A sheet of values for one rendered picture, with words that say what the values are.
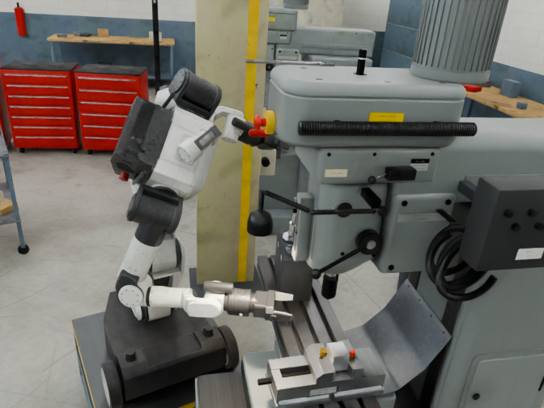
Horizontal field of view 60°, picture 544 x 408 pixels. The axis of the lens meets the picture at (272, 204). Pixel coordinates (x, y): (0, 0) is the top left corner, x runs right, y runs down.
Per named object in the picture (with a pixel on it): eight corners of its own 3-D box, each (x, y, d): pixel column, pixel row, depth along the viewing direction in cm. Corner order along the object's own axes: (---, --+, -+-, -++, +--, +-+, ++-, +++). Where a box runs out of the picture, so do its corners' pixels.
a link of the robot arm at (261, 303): (273, 306, 147) (235, 302, 147) (271, 330, 151) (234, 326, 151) (275, 282, 158) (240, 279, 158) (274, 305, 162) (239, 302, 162)
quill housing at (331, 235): (313, 285, 135) (326, 183, 121) (296, 248, 153) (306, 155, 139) (375, 282, 139) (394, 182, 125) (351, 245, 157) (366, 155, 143)
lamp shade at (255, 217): (241, 229, 131) (242, 210, 128) (258, 221, 136) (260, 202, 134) (260, 239, 127) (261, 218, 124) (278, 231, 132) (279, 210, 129)
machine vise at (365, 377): (276, 410, 137) (278, 383, 132) (264, 372, 150) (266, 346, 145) (384, 393, 146) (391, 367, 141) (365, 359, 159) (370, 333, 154)
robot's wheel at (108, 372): (102, 387, 210) (98, 353, 202) (113, 383, 213) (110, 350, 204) (112, 421, 195) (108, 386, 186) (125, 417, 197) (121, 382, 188)
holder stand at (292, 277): (279, 301, 184) (283, 257, 175) (274, 269, 204) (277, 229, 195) (310, 300, 185) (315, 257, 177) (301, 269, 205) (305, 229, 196)
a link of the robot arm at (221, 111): (238, 138, 189) (206, 129, 188) (244, 116, 190) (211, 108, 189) (239, 133, 183) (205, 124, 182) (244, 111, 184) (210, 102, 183)
